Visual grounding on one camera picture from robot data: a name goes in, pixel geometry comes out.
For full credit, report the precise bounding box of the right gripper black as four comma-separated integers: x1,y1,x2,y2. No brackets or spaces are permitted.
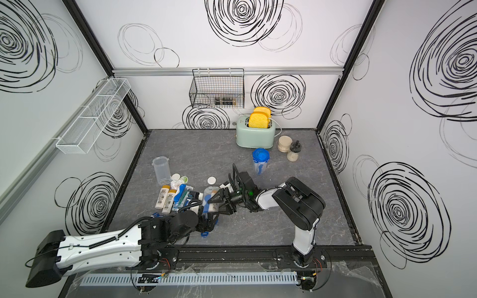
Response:
209,188,250,216

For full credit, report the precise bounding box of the clear container blue lid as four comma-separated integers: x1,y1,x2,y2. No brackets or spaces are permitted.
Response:
202,186,220,214
252,148,270,175

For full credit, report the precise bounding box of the clear plastic container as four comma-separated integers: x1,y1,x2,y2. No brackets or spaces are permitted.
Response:
152,156,171,186

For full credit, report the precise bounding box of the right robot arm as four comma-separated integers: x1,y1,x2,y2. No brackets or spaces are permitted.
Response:
206,171,326,267

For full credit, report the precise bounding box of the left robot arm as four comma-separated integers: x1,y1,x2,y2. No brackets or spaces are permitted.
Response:
25,202,219,288

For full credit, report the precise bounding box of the green towel packet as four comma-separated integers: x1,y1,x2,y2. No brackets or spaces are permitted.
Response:
180,176,189,184

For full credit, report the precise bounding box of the white lotion tube orange cap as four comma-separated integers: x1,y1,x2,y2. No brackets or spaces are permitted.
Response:
155,185,170,209

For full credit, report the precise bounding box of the mint green toaster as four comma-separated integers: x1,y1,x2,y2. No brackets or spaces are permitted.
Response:
236,115,282,149

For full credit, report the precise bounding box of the beige round jar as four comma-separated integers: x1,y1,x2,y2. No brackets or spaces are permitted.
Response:
277,135,293,153

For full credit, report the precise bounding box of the yellow sponge toast front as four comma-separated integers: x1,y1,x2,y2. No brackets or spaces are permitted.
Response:
248,112,270,129

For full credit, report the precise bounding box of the yellow sponge toast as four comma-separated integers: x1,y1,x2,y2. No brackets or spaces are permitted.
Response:
248,112,270,129
253,107,272,118

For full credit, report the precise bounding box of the small bottle black cap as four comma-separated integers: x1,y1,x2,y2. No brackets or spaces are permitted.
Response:
287,140,302,162

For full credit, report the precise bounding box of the yellow sponge toast back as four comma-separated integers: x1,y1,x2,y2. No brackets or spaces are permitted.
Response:
253,107,272,118

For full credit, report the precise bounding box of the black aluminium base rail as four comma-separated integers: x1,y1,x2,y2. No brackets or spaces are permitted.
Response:
76,244,377,269

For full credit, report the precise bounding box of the white slotted cable duct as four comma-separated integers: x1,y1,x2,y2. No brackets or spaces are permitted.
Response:
79,272,298,287

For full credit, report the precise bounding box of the black wire wall basket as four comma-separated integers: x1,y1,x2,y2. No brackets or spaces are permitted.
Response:
189,68,245,109

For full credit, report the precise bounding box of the white mesh wall shelf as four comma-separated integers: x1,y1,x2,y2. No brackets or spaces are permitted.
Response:
55,78,130,155

